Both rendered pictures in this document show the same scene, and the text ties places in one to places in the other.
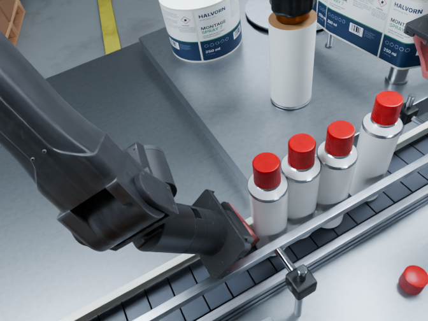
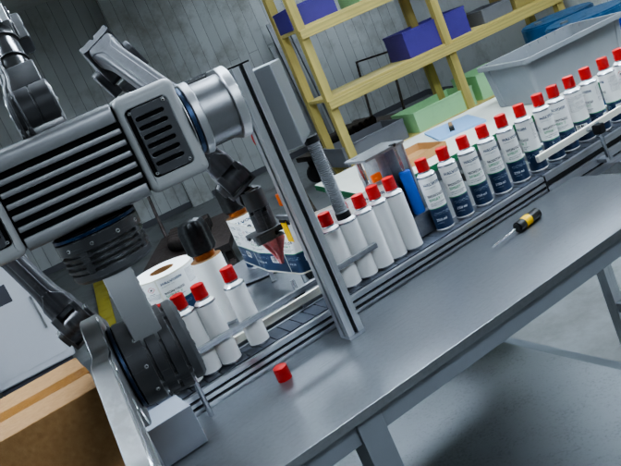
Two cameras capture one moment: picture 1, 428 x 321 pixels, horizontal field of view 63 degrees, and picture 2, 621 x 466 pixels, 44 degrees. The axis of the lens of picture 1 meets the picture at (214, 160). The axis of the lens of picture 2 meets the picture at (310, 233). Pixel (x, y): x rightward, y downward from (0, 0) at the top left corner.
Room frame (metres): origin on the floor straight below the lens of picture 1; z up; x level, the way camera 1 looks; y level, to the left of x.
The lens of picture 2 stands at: (-1.46, -0.24, 1.51)
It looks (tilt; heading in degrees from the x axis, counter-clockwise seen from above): 14 degrees down; 353
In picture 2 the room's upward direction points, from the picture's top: 24 degrees counter-clockwise
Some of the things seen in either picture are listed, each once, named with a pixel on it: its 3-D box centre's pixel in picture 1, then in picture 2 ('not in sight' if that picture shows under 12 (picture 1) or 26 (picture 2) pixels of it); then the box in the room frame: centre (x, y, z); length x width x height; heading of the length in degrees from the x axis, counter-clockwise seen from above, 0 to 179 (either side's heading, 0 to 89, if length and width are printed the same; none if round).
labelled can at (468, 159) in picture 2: not in sight; (472, 170); (0.54, -0.97, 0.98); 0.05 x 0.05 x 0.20
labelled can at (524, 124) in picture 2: not in sight; (529, 137); (0.60, -1.18, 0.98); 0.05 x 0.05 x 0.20
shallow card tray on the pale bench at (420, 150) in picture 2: not in sight; (402, 161); (1.85, -1.15, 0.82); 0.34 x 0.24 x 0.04; 102
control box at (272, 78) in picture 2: not in sight; (271, 108); (0.30, -0.48, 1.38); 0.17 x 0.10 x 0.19; 162
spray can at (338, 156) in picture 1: (332, 179); (214, 323); (0.28, -0.16, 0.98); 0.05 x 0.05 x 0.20
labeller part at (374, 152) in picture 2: not in sight; (373, 152); (0.57, -0.73, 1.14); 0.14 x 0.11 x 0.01; 107
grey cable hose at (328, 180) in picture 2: not in sight; (327, 177); (0.30, -0.54, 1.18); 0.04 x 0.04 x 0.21
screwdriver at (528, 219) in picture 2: not in sight; (516, 228); (0.35, -0.95, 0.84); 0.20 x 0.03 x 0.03; 116
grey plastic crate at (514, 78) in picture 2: not in sight; (554, 62); (1.99, -2.06, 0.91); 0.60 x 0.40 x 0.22; 100
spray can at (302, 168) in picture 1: (299, 190); (194, 333); (0.28, -0.11, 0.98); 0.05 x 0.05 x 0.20
